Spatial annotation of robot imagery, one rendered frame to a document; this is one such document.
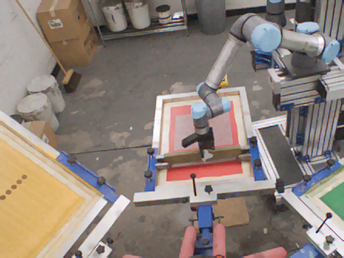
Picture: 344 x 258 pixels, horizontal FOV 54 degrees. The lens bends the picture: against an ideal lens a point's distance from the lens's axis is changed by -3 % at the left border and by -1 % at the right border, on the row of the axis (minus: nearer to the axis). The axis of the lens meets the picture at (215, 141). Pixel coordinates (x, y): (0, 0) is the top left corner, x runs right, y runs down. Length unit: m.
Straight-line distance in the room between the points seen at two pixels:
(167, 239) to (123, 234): 0.37
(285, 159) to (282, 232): 0.59
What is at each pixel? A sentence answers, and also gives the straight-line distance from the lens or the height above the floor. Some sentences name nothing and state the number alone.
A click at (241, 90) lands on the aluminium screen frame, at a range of 2.25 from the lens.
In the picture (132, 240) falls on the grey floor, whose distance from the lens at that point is 2.83.
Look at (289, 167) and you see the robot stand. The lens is 2.80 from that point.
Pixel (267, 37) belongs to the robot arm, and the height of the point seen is 1.64.
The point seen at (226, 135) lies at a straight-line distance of 2.00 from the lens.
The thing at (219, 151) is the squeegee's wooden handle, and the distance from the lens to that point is 1.78.
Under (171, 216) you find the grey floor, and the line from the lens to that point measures 2.85.
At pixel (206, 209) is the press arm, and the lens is 1.59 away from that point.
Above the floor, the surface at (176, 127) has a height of 0.96.
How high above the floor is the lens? 2.37
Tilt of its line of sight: 46 degrees down
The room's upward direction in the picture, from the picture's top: 8 degrees counter-clockwise
